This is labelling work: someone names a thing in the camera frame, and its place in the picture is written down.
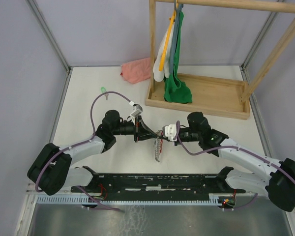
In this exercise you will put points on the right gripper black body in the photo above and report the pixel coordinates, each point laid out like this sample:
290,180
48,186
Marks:
187,135

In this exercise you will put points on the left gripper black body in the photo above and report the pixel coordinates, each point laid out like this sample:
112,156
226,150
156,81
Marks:
134,130

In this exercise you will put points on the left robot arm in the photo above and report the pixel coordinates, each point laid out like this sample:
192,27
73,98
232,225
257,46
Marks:
51,170

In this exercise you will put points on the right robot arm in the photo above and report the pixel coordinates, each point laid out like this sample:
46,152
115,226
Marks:
267,176

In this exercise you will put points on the green hanging garment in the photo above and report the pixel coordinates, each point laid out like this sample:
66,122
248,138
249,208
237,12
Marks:
175,89

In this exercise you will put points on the key with green tag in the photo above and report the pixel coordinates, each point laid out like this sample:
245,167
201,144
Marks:
106,94

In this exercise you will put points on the wooden clothes rack tray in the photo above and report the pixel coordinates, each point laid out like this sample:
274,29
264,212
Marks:
225,97

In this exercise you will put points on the pink cloth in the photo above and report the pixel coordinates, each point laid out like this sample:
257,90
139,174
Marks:
136,71

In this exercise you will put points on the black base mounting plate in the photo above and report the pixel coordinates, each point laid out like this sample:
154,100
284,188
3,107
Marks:
160,187

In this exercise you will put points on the yellow clothes hanger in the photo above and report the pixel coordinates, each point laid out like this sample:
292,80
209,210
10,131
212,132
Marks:
165,47

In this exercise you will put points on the grey clothes hanger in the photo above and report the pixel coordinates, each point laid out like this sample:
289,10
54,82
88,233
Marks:
174,39

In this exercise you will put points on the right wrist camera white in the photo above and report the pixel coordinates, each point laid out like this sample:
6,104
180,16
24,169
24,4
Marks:
170,132

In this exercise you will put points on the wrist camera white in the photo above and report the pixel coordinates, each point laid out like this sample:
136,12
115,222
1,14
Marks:
136,110
170,132

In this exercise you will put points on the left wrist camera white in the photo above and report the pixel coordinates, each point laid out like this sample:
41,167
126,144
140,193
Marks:
136,110

